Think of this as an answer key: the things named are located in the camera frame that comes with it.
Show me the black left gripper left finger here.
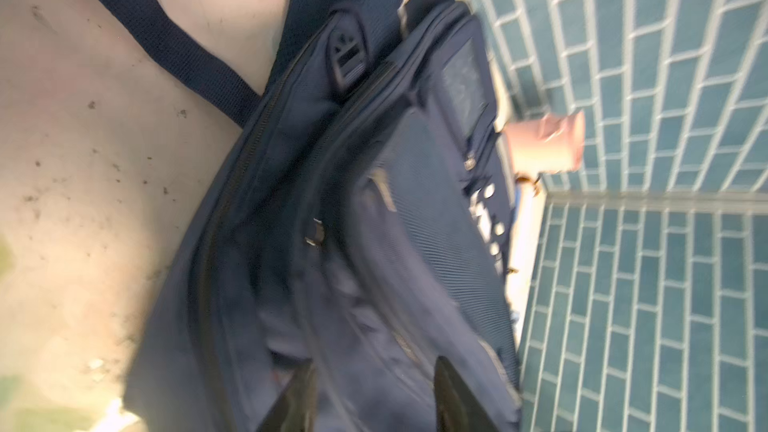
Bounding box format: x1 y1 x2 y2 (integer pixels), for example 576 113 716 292
256 362 317 432

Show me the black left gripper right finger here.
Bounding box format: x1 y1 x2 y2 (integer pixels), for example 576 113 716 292
433 356 498 432

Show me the navy blue student backpack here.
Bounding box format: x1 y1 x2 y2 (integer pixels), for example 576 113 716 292
99 0 523 431

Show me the rolled white paper scroll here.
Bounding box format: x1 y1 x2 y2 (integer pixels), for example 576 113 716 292
505 176 546 341

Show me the pink metal bucket cup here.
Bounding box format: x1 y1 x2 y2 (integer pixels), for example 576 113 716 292
501 111 586 178

